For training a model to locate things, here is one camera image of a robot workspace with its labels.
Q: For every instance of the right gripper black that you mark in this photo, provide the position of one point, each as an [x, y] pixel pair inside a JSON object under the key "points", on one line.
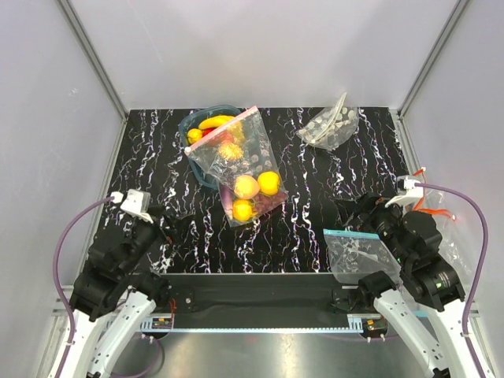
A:
{"points": [[372, 205]]}

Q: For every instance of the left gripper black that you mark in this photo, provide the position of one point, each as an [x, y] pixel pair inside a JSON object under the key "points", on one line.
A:
{"points": [[171, 232]]}

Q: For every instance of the yellow lemon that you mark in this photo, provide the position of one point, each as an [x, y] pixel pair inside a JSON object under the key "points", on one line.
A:
{"points": [[269, 183]]}

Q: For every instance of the orange peach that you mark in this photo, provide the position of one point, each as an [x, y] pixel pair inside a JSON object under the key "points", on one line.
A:
{"points": [[246, 187]]}

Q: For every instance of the purple grape bunch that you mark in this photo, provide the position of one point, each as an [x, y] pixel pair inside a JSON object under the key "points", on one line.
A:
{"points": [[265, 203]]}

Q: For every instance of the teal plastic fruit tray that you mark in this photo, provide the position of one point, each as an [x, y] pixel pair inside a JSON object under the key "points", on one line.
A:
{"points": [[200, 159]]}

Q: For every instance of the pink zip top bag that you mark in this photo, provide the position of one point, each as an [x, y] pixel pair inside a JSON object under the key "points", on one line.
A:
{"points": [[249, 132]]}

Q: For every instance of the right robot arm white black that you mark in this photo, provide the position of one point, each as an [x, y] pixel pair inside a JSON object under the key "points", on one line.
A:
{"points": [[426, 304]]}

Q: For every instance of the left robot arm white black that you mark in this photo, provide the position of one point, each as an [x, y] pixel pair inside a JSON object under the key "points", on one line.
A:
{"points": [[110, 299]]}

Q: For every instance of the blue zip top bag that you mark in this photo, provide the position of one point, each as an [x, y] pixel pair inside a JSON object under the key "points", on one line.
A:
{"points": [[354, 255]]}

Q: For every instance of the clear bag with white pieces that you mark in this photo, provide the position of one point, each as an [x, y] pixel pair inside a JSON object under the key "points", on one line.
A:
{"points": [[331, 127]]}

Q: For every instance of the orange zip top bag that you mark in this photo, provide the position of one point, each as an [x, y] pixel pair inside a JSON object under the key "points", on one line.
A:
{"points": [[452, 247]]}

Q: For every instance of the teal zip bag at edge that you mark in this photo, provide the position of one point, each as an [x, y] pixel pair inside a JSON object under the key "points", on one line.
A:
{"points": [[421, 313]]}

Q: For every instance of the orange fruit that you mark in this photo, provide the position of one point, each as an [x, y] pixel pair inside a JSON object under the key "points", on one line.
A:
{"points": [[230, 151]]}

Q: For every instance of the red pepper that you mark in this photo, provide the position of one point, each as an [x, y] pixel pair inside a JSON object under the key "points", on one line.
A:
{"points": [[218, 137]]}

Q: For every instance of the yellow banana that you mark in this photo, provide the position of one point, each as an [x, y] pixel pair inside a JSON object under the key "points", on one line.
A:
{"points": [[214, 122]]}

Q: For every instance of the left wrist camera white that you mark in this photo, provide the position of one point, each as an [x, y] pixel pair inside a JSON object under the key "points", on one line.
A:
{"points": [[136, 204]]}

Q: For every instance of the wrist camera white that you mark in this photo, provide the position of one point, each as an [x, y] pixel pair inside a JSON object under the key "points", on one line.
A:
{"points": [[409, 191], [136, 204]]}

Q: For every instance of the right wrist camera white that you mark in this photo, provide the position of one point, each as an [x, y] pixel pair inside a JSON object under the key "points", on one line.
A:
{"points": [[409, 191]]}

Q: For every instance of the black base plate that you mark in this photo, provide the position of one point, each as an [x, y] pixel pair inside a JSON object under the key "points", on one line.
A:
{"points": [[287, 297]]}

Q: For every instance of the white cable duct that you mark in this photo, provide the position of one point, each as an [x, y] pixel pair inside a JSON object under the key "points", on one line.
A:
{"points": [[346, 324]]}

